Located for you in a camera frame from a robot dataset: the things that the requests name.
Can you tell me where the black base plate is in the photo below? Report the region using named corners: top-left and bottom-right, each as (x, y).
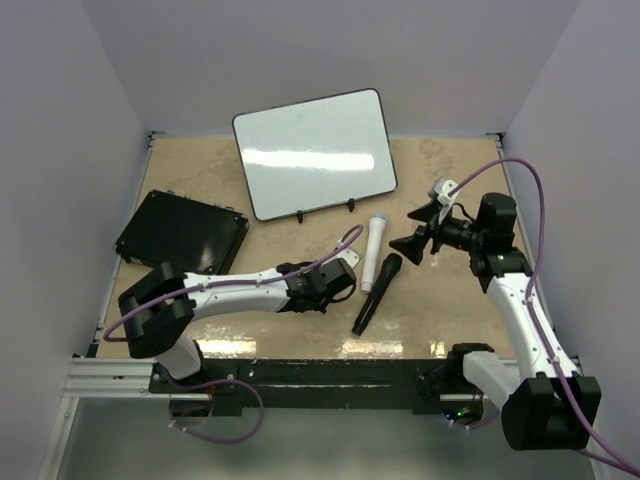
top-left (148, 357), bottom-right (506, 417)

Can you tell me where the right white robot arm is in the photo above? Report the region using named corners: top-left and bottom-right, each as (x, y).
top-left (389, 192), bottom-right (602, 451)

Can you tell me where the white rectangular whiteboard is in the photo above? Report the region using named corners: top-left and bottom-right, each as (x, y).
top-left (232, 88), bottom-right (398, 221)

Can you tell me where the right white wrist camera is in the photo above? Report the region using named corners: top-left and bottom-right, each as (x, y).
top-left (429, 177), bottom-right (458, 225)

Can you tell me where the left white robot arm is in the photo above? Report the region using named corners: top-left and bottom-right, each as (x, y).
top-left (118, 257), bottom-right (357, 392)

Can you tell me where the white microphone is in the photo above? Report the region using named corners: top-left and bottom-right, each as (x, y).
top-left (360, 212), bottom-right (388, 294)

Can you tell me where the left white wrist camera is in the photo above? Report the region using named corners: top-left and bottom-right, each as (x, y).
top-left (334, 241), bottom-right (361, 269)

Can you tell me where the black flat case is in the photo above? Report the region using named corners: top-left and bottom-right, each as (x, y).
top-left (115, 190), bottom-right (249, 275)

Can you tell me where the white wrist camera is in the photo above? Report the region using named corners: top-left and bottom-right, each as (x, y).
top-left (334, 241), bottom-right (361, 269)
top-left (429, 177), bottom-right (458, 225)

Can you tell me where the black wire easel stand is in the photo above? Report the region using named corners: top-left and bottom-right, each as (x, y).
top-left (294, 198), bottom-right (356, 224)

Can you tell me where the aluminium frame rail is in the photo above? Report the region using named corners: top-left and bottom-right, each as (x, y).
top-left (37, 355), bottom-right (156, 480)

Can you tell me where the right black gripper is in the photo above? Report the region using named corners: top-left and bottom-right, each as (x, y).
top-left (389, 200), bottom-right (485, 265)

